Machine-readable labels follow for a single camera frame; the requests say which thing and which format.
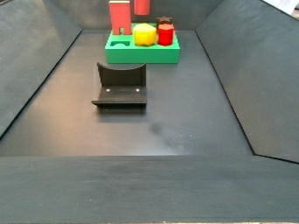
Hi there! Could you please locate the black curved fixture cradle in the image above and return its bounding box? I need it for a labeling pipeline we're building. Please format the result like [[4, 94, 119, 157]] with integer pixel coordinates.
[[90, 64, 147, 107]]

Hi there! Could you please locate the yellow rounded pentagon block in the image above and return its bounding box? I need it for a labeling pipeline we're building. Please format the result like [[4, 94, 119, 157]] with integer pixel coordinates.
[[133, 23, 156, 46]]

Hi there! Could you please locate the salmon oval cylinder peg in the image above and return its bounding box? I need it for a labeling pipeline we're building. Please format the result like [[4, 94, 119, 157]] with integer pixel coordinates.
[[135, 0, 151, 16]]

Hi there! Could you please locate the green shape sorter base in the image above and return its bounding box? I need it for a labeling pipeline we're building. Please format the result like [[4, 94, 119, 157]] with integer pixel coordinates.
[[105, 23, 180, 64]]

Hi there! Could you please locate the red hexagonal prism block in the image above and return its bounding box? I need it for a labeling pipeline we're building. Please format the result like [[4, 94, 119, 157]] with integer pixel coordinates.
[[157, 24, 173, 46]]

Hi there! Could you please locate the brown star prism block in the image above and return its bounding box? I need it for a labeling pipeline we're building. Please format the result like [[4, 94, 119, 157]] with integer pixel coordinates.
[[156, 16, 173, 30]]

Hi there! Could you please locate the salmon arch block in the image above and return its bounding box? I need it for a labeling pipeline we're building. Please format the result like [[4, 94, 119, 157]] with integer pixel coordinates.
[[108, 0, 132, 35]]

